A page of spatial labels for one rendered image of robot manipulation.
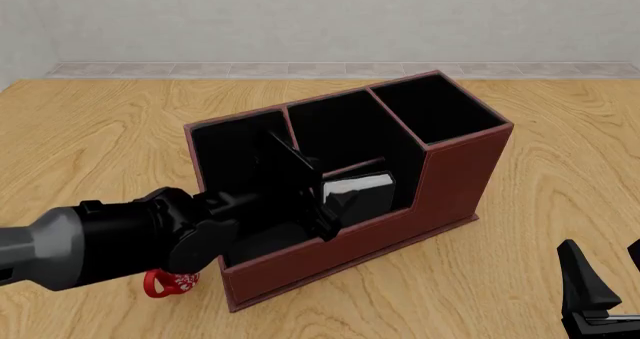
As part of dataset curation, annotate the glossy black book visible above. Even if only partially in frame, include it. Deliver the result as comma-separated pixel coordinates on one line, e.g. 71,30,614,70
321,171,397,228

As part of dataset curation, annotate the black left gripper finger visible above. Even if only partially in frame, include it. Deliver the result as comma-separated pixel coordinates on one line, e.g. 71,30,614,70
322,190,362,228

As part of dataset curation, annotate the red-brown desk caddy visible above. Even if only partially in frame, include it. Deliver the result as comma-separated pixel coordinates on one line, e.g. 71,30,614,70
183,70,515,314

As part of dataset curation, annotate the red mug with white print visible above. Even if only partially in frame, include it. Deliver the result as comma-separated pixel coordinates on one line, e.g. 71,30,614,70
143,269,202,300

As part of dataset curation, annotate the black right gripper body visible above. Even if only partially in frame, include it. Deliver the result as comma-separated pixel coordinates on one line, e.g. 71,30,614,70
561,308,640,339

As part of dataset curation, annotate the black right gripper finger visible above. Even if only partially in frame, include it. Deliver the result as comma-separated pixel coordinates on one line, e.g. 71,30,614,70
626,237,640,273
556,238,624,317

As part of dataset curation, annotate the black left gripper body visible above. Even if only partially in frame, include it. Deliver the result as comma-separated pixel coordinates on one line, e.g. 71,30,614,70
255,128,342,243

